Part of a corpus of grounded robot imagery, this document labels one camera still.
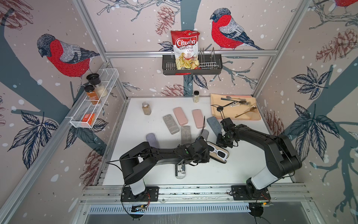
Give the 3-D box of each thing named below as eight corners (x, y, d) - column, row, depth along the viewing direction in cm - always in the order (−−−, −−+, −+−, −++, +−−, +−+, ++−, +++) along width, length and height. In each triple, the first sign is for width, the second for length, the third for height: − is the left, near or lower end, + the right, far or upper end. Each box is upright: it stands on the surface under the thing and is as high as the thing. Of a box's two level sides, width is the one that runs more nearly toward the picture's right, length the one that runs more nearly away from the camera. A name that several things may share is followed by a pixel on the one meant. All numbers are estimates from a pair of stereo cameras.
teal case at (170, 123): (171, 135, 99) (171, 133, 97) (162, 118, 108) (162, 116, 106) (179, 131, 101) (179, 129, 98) (170, 115, 110) (170, 113, 108)
